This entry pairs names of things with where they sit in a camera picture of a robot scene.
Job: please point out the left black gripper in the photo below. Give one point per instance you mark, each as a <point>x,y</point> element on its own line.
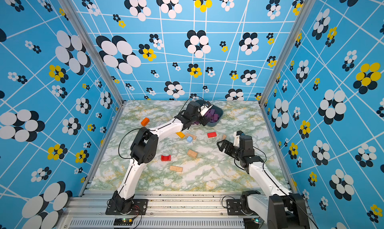
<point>202,121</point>

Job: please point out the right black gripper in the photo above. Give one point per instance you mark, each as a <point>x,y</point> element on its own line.
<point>225,142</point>

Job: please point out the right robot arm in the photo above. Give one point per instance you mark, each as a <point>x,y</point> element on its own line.
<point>277,206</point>

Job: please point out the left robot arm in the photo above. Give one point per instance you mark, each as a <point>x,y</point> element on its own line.
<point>144,147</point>

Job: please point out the dark teal storage bin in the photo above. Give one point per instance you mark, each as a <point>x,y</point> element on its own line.
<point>211,121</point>

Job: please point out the yellow long brick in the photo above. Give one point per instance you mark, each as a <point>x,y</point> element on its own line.
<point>181,135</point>

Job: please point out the engraved natural wood brick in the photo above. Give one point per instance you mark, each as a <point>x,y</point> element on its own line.
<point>192,136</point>

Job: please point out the red flat brick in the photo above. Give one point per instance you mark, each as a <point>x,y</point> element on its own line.
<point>211,135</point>

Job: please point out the natural wood square brick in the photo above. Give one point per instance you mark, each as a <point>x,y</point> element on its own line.
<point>192,154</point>

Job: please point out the orange brick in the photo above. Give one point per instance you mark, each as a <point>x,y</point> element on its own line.
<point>145,121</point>

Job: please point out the red arch brick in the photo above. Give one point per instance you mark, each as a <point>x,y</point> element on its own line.
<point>166,158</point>

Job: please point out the natural wood brick front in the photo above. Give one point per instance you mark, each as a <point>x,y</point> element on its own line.
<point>176,169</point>

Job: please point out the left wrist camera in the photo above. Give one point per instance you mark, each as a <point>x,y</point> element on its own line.
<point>205,108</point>

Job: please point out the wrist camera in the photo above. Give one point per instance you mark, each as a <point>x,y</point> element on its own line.
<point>237,138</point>
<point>205,108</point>

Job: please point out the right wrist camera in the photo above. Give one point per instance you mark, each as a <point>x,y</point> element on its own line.
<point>237,138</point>

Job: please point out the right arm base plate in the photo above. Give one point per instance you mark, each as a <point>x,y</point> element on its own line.
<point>235,208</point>

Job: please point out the aluminium front rail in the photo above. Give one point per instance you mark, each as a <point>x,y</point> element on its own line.
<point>163,210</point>

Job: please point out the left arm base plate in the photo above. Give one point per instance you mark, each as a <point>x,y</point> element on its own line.
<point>135,206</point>

